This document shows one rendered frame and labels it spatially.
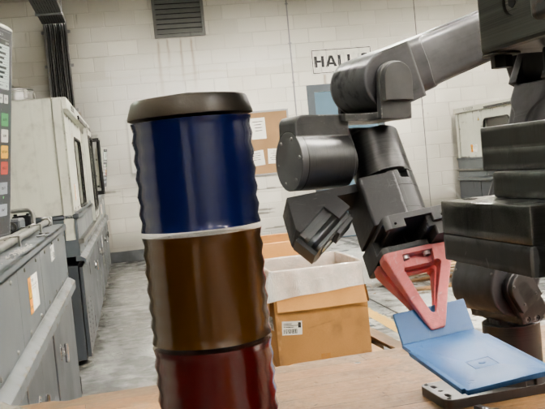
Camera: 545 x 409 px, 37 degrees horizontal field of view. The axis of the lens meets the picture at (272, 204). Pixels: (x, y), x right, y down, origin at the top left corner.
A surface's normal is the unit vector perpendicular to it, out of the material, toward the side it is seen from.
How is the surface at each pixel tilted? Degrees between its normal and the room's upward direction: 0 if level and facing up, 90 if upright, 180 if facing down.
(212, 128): 76
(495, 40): 90
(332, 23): 90
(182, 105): 72
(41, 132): 90
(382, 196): 63
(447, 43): 86
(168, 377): 104
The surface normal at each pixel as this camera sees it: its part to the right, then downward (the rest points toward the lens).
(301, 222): 0.08, -0.42
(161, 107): -0.32, -0.24
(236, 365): 0.38, -0.23
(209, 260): 0.18, 0.28
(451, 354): -0.17, -0.98
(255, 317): 0.77, -0.29
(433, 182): 0.18, 0.04
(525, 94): -0.84, -0.35
